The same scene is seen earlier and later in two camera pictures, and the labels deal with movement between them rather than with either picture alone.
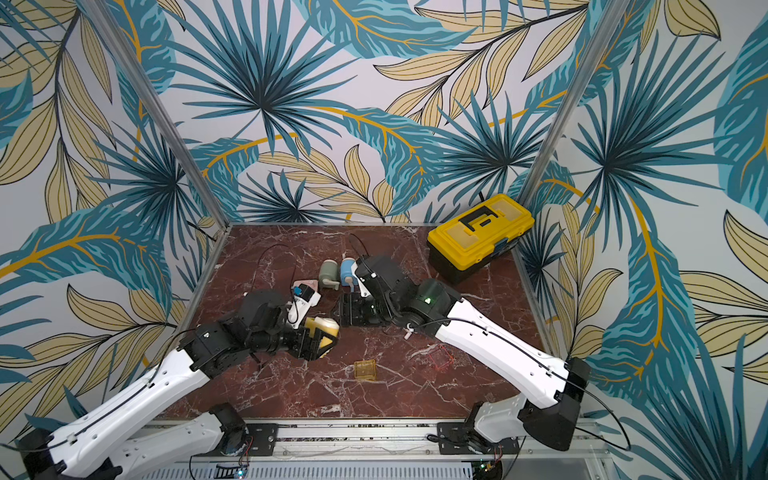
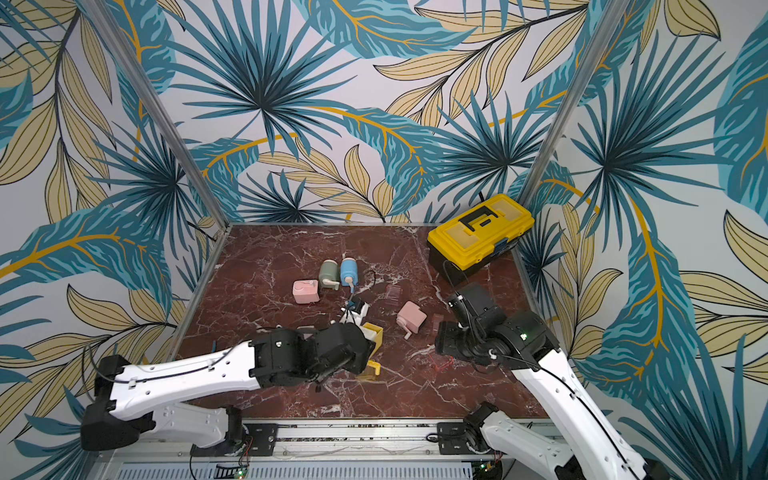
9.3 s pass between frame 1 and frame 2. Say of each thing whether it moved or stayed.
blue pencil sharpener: stayed
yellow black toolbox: stayed
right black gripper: moved
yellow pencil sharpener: moved
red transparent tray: stayed
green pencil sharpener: stayed
